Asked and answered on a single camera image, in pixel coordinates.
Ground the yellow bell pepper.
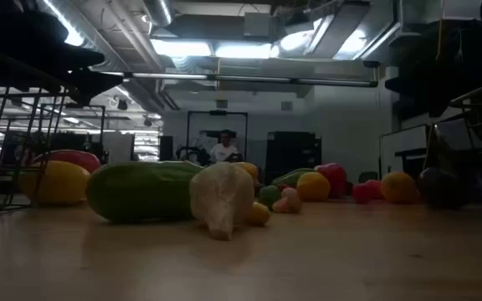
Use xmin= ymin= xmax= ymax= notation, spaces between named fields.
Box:
xmin=232 ymin=161 xmax=261 ymax=184

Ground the white garlic bulb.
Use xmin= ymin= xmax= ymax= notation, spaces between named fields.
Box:
xmin=188 ymin=161 xmax=256 ymax=242

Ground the small green pepper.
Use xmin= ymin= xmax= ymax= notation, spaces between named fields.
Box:
xmin=259 ymin=185 xmax=282 ymax=210

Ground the green ridged bell pepper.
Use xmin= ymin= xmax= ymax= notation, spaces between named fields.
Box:
xmin=270 ymin=167 xmax=317 ymax=188

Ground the yellow lemon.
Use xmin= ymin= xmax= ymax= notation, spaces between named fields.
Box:
xmin=295 ymin=171 xmax=331 ymax=203
xmin=18 ymin=160 xmax=91 ymax=206

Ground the red bell pepper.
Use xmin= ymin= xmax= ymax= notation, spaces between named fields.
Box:
xmin=314 ymin=162 xmax=348 ymax=198

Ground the large green cucumber toy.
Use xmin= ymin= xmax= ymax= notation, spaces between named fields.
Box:
xmin=85 ymin=161 xmax=205 ymax=223

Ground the orange fruit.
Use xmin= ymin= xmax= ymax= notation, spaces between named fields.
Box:
xmin=380 ymin=171 xmax=418 ymax=205

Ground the person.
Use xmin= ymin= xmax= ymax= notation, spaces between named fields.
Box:
xmin=209 ymin=129 xmax=244 ymax=164

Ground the black cabinet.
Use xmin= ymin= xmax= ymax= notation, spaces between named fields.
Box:
xmin=264 ymin=130 xmax=323 ymax=185

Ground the small yellow corn cob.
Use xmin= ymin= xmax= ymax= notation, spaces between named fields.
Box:
xmin=247 ymin=202 xmax=272 ymax=227

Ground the long horizontal metal bar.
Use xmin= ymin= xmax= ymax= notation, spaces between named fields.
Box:
xmin=98 ymin=70 xmax=379 ymax=89

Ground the black speaker box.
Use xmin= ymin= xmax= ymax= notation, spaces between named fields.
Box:
xmin=158 ymin=135 xmax=175 ymax=162

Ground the ceiling light panel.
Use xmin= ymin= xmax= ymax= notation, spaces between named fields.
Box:
xmin=150 ymin=38 xmax=213 ymax=59
xmin=214 ymin=43 xmax=274 ymax=60

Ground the white cabinet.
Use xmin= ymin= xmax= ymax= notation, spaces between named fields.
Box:
xmin=101 ymin=131 xmax=136 ymax=164

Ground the small red tomato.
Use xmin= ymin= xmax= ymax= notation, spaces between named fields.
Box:
xmin=351 ymin=182 xmax=372 ymax=206

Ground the black office chair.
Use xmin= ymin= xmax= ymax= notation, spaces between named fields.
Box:
xmin=357 ymin=171 xmax=379 ymax=185

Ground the whiteboard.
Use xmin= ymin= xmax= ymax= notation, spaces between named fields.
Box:
xmin=377 ymin=124 xmax=430 ymax=179

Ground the black metal gantry frame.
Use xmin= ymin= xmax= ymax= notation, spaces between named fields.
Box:
xmin=185 ymin=110 xmax=249 ymax=164
xmin=39 ymin=103 xmax=107 ymax=166

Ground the ribbed silver ceiling duct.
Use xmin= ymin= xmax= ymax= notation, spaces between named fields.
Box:
xmin=35 ymin=0 xmax=141 ymax=73

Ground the yellow cable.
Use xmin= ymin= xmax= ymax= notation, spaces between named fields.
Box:
xmin=435 ymin=18 xmax=444 ymax=62

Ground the wire mesh basket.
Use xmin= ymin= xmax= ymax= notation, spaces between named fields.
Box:
xmin=428 ymin=77 xmax=482 ymax=219
xmin=0 ymin=85 xmax=69 ymax=215

